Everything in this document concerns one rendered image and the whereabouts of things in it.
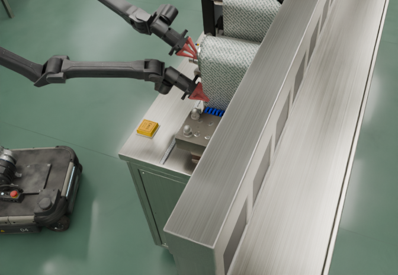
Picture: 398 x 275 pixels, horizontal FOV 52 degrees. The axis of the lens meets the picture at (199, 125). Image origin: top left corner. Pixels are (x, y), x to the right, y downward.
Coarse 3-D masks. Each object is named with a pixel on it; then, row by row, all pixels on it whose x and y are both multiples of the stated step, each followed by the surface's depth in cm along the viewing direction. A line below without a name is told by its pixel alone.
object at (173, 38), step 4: (168, 28) 150; (172, 28) 151; (168, 32) 149; (172, 32) 149; (176, 32) 151; (184, 32) 152; (164, 36) 150; (168, 36) 149; (172, 36) 149; (176, 36) 150; (180, 36) 151; (184, 36) 152; (164, 40) 151; (168, 40) 150; (172, 40) 150; (176, 40) 150; (180, 40) 149; (172, 44) 151; (176, 44) 148; (172, 48) 151; (176, 48) 148; (172, 52) 152
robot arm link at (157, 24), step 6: (156, 18) 150; (162, 18) 151; (150, 24) 149; (156, 24) 147; (162, 24) 148; (150, 30) 149; (156, 30) 148; (162, 30) 148; (168, 30) 150; (162, 36) 151
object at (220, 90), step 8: (208, 80) 153; (216, 80) 151; (224, 80) 150; (232, 80) 148; (208, 88) 156; (216, 88) 154; (224, 88) 153; (232, 88) 151; (208, 96) 159; (216, 96) 158; (224, 96) 156; (232, 96) 154; (208, 104) 163; (216, 104) 161; (224, 104) 159
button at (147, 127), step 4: (144, 120) 176; (148, 120) 176; (140, 124) 175; (144, 124) 175; (148, 124) 174; (152, 124) 174; (156, 124) 174; (140, 128) 173; (144, 128) 173; (148, 128) 173; (152, 128) 173; (156, 128) 175; (140, 132) 173; (144, 132) 172; (148, 132) 171; (152, 132) 172
